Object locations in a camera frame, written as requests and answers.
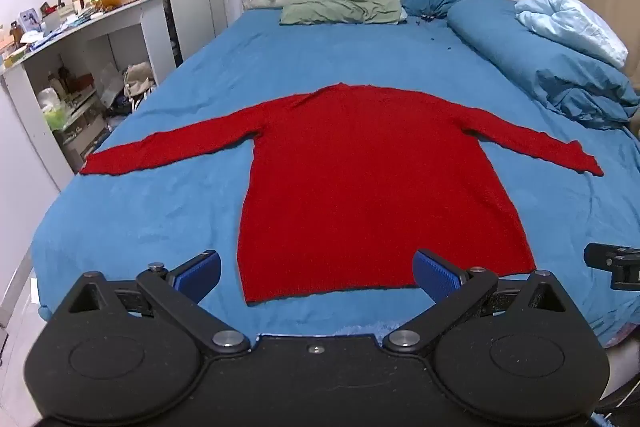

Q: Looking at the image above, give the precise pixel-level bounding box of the bed with blue sheet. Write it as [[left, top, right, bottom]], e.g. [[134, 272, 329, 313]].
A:
[[30, 4, 640, 348]]

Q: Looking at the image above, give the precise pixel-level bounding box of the red knit sweater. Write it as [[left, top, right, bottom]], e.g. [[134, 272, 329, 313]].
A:
[[80, 82, 605, 305]]

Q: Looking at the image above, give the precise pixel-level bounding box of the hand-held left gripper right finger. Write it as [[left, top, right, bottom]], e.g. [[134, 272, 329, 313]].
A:
[[412, 249, 576, 354]]

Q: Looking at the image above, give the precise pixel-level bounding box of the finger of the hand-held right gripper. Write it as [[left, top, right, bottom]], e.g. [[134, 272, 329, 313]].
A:
[[584, 243, 640, 291]]

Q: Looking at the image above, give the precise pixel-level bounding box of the blue duvet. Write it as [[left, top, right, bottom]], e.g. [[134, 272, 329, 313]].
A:
[[446, 0, 640, 130]]

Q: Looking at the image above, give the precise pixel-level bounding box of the green plastic bag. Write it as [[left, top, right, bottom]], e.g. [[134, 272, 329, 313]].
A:
[[41, 99, 69, 131]]

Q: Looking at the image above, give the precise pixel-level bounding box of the beige hat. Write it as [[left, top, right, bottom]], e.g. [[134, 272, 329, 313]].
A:
[[123, 62, 157, 102]]

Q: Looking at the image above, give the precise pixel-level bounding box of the green pillow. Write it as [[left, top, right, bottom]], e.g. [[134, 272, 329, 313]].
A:
[[279, 0, 408, 26]]

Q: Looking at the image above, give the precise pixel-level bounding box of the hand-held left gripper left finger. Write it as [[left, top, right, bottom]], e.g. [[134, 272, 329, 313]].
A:
[[65, 250, 251, 354]]

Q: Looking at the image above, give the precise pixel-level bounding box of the light blue blanket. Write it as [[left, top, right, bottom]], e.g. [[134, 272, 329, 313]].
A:
[[515, 0, 629, 68]]

